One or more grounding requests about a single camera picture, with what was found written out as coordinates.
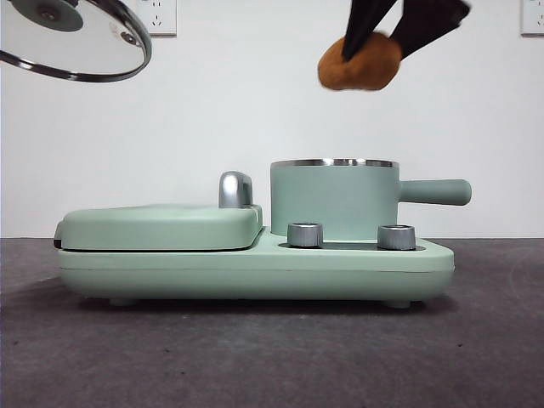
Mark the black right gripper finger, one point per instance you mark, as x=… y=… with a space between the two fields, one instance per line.
x=429 y=25
x=361 y=21

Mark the brown potato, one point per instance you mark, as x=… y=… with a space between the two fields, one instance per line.
x=361 y=72

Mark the glass pot lid green knob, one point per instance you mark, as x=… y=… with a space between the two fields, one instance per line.
x=59 y=15

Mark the silver control knob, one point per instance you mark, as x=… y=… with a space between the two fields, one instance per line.
x=396 y=238
x=304 y=235

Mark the green breakfast maker base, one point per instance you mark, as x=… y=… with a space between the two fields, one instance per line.
x=255 y=272

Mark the green griddle cover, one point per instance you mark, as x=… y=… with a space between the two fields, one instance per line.
x=149 y=227

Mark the white wall outlet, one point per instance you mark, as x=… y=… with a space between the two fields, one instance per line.
x=166 y=21
x=533 y=17

